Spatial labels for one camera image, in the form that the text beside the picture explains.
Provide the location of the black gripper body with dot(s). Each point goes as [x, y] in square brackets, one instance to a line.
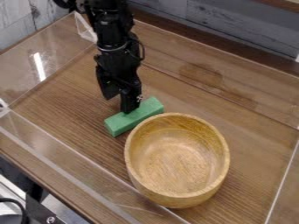
[121, 62]

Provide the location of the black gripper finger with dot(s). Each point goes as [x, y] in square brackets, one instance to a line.
[106, 83]
[129, 99]

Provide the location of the green rectangular block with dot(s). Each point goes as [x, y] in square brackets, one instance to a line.
[121, 122]

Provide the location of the brown wooden bowl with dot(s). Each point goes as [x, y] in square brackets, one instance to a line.
[176, 159]

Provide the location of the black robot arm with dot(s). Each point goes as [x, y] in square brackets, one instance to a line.
[109, 18]

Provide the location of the clear acrylic tray walls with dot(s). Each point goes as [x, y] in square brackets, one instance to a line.
[53, 137]

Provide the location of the clear acrylic corner bracket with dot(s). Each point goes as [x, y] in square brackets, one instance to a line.
[84, 29]

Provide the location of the black metal table bracket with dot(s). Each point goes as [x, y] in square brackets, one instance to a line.
[38, 214]

